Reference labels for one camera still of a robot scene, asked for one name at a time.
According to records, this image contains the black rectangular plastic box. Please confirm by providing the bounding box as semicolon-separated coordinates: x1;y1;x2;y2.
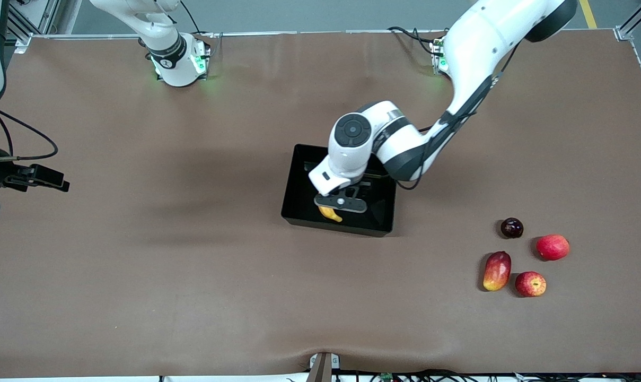
280;143;400;238

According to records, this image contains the aluminium frame profile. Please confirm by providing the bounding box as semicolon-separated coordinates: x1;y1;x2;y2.
616;0;641;41
5;0;61;54

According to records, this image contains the red peach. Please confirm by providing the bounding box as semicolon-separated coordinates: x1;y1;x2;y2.
536;234;570;262

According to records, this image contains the black right base cable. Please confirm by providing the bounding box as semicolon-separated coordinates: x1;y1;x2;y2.
180;0;223;40

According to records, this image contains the red yellow mango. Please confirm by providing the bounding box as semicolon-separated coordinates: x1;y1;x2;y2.
482;251;512;292

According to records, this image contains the red yellow apple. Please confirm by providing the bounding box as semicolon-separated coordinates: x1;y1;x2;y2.
515;271;547;298

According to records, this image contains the brown table mat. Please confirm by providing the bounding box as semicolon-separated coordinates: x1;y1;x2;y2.
0;29;641;378

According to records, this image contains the dark purple plum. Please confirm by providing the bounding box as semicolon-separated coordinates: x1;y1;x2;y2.
500;218;524;239

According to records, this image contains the black left base cable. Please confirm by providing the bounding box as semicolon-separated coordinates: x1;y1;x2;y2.
388;25;443;56

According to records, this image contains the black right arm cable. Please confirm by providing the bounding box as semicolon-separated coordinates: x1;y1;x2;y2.
0;108;59;161

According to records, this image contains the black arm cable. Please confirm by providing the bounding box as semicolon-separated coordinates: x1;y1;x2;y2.
0;108;59;161
396;45;520;190

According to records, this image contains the grey camera pole clamp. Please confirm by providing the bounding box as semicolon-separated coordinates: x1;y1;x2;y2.
307;352;340;382

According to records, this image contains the black base cable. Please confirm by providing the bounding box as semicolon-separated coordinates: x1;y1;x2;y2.
180;0;223;40
388;25;443;56

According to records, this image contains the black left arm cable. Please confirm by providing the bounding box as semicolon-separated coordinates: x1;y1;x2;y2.
396;45;520;190

